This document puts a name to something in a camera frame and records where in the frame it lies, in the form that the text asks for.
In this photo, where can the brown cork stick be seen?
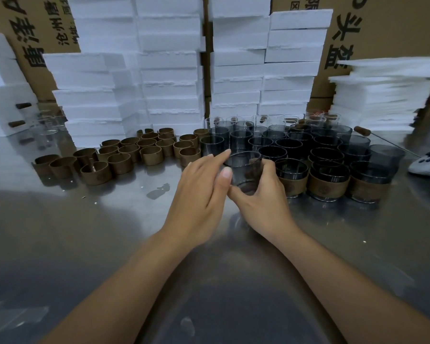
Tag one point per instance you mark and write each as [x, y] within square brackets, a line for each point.
[17, 123]
[23, 106]

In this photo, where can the stack of white foam blocks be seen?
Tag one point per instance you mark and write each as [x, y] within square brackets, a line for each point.
[0, 89]

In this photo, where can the person's right forearm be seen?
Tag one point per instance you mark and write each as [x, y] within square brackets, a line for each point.
[354, 293]

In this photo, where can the person's left forearm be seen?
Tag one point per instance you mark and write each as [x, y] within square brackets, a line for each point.
[118, 297]

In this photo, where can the cluster of transparent plastic cups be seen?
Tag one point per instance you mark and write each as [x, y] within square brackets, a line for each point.
[211, 145]

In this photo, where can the smoky transparent plastic cup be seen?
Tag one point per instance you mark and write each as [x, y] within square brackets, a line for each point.
[272, 152]
[329, 171]
[243, 168]
[326, 154]
[369, 171]
[292, 166]

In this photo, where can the stack of thin foam sheets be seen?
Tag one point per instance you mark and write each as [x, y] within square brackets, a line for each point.
[376, 100]

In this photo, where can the person's left hand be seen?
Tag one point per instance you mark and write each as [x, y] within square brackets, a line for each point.
[193, 211]

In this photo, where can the tall stack white foam blocks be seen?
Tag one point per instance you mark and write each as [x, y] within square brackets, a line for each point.
[157, 71]

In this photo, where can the stepped stack white foam blocks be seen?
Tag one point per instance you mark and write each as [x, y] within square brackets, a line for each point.
[236, 71]

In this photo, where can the white game controller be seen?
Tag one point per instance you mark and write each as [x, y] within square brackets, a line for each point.
[428, 168]

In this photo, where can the large printed cardboard box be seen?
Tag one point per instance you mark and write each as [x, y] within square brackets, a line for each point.
[394, 25]

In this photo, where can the person's right hand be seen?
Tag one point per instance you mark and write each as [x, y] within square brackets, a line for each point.
[268, 214]

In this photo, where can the group of brown sleeve rings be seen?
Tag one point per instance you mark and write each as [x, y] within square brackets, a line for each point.
[150, 155]

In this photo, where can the bunch of clear plastic cups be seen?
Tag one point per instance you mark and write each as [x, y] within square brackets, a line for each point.
[48, 123]

